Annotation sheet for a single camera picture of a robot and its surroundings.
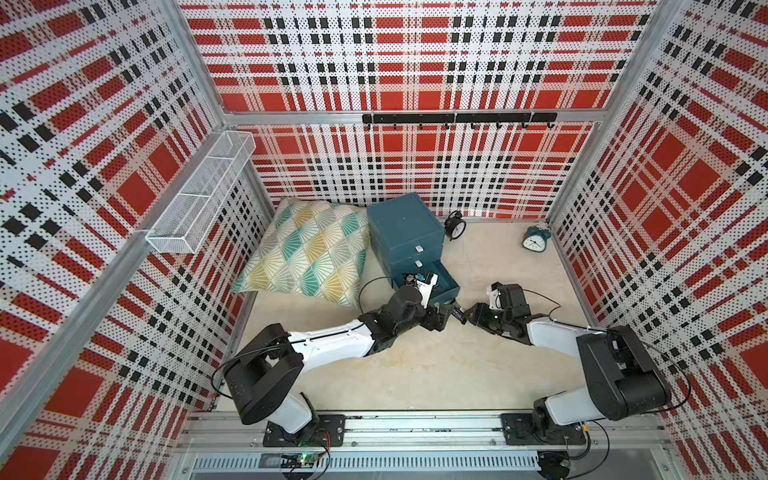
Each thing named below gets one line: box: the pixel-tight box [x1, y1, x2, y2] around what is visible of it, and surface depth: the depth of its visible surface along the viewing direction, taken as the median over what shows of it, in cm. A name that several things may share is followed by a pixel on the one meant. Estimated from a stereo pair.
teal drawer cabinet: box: [366, 192, 460, 304], surface depth 94 cm
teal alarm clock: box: [522, 226, 552, 253], surface depth 110 cm
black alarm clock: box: [444, 210, 467, 241], surface depth 113 cm
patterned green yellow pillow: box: [231, 198, 369, 310], surface depth 94 cm
